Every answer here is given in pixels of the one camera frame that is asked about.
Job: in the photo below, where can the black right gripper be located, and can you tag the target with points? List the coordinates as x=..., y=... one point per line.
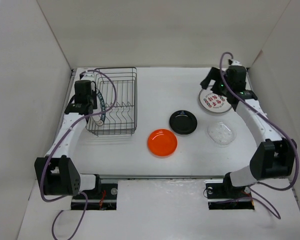
x=215, y=74

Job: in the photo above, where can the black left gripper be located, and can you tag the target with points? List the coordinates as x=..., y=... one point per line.
x=94, y=98

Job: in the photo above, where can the green rimmed white plate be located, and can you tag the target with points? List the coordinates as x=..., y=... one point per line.
x=101, y=104

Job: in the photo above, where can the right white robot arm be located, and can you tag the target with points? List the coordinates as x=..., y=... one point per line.
x=275, y=153

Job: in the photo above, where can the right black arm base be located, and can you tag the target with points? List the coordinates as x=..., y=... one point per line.
x=221, y=198

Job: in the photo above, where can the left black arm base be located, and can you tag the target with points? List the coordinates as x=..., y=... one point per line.
x=102, y=199

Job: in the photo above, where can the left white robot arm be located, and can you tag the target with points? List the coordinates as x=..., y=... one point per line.
x=56, y=173

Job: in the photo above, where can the clear plastic dish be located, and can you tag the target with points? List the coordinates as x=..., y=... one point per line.
x=221, y=133

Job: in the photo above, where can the white plate red characters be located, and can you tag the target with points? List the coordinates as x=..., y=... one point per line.
x=213, y=103

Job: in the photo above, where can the black small plate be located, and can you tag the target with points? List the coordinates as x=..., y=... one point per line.
x=183, y=122

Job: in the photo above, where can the orange plate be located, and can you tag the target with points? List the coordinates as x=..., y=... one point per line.
x=162, y=143

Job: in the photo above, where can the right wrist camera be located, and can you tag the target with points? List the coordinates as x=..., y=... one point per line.
x=236, y=62

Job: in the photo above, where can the grey wire dish rack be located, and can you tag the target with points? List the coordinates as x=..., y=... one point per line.
x=118, y=86

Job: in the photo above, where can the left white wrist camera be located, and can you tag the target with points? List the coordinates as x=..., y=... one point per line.
x=87, y=75

